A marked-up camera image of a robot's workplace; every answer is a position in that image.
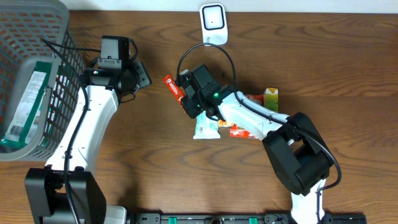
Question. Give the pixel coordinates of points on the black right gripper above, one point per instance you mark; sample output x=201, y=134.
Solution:
x=189, y=107

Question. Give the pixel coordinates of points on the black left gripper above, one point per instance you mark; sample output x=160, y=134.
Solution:
x=144, y=79

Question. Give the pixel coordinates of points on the red Nestle sachet stick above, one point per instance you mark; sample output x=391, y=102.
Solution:
x=174, y=89

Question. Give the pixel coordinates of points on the mint green wipes pack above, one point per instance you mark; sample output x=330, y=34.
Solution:
x=206, y=128

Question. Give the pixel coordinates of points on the red snack bag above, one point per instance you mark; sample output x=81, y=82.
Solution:
x=237, y=131

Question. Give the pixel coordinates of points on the green tea drink carton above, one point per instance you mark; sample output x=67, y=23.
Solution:
x=271, y=99

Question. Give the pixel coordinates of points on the green 3M gloves pack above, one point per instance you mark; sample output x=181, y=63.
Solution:
x=25, y=121

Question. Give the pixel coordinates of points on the orange Kleenex tissue pack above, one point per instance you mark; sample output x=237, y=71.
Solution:
x=225, y=124

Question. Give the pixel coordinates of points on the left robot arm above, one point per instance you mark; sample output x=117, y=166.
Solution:
x=65, y=190

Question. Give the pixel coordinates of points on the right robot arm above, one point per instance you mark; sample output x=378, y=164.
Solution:
x=298, y=154

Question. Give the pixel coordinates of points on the white barcode scanner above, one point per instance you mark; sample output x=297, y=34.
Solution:
x=214, y=24

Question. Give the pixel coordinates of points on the grey plastic basket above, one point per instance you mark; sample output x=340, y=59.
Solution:
x=36, y=30

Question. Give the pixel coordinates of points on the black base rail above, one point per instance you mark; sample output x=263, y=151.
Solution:
x=267, y=218

